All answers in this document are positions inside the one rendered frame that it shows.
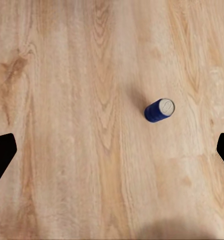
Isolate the can of soda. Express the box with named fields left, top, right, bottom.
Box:
left=144, top=98, right=175, bottom=123

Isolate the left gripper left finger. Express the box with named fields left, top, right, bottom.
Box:
left=0, top=133, right=17, bottom=178

